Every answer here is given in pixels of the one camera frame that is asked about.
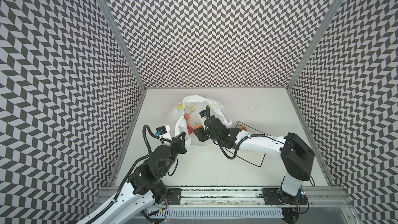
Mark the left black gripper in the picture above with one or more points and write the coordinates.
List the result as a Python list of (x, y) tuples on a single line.
[(180, 144)]

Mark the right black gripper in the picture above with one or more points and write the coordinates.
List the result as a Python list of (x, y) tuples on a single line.
[(210, 124)]

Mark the white plastic bag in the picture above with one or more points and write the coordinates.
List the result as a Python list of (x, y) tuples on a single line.
[(192, 105)]

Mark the red yellow fake apple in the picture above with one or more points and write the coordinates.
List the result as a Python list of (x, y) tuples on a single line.
[(242, 127)]

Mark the red fake pepper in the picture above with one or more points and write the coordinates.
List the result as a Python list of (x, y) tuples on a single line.
[(190, 130)]

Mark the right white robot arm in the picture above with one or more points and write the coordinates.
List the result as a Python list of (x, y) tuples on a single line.
[(296, 155)]

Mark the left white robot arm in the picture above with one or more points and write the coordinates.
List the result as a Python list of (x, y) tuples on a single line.
[(142, 186)]

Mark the white mat black border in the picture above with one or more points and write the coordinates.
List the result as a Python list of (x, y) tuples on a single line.
[(254, 158)]

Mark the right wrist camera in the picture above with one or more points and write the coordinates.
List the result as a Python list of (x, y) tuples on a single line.
[(203, 116)]

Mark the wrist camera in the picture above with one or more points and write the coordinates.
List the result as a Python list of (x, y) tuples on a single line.
[(203, 116), (164, 132)]

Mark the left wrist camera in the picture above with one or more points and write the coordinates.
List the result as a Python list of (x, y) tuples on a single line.
[(164, 132)]

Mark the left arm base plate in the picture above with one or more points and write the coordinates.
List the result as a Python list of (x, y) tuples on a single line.
[(171, 196)]

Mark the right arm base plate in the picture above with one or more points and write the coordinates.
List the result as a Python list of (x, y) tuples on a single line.
[(276, 196)]

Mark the aluminium front rail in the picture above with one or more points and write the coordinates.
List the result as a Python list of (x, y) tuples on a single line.
[(318, 196)]

